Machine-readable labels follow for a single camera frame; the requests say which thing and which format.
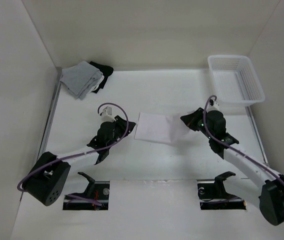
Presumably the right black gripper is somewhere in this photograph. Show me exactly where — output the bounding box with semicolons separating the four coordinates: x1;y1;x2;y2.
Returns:
180;107;213;140

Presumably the white tank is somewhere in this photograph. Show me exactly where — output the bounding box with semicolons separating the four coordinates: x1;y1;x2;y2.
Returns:
91;75;104;92
134;112;190;145

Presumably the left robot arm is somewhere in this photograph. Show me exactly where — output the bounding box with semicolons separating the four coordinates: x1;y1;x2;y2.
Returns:
18;115;136;206

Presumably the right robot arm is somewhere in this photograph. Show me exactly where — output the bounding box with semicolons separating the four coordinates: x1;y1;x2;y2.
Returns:
180;108;284;226

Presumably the folded white tank top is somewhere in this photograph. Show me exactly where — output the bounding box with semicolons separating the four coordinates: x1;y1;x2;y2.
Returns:
91;75;104;92

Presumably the folded black tank top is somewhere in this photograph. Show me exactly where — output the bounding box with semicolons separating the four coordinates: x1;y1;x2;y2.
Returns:
89;61;114;94

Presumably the folded grey tank top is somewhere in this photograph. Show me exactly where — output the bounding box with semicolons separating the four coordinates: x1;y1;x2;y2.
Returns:
60;61;103;100

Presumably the white plastic basket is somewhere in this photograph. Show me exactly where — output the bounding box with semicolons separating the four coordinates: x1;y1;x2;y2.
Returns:
207;55;266;107

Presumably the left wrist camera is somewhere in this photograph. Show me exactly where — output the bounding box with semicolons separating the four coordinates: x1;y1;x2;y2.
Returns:
100;106;115;122

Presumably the right metal table rail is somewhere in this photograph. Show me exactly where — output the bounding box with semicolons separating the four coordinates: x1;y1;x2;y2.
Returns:
245;106;269;166

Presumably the metal table rail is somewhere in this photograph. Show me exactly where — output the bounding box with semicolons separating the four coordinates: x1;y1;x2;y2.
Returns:
245;106;269;166
34;66;62;163

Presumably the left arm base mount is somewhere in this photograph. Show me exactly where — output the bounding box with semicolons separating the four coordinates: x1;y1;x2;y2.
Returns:
62;172;110;211

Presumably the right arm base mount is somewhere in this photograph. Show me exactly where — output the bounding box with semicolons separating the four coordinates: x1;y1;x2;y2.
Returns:
197;171;246;211

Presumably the left metal table rail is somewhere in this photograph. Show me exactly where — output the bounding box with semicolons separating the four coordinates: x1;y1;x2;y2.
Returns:
34;66;62;163

